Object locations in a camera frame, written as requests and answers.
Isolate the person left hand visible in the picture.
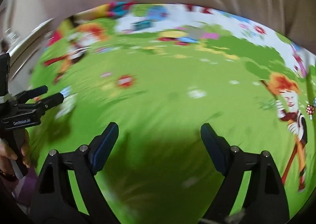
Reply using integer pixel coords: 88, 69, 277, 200
0, 130, 31, 175

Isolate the teal small tin box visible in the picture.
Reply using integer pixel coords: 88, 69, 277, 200
132, 19, 153, 31

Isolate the colourful cartoon green bedsheet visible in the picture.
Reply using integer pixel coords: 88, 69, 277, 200
29, 3, 315, 223

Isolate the silver cube box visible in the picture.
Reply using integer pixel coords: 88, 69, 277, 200
185, 26, 204, 40

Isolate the cream ornate dressing table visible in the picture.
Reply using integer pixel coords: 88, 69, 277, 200
8, 18, 55, 81

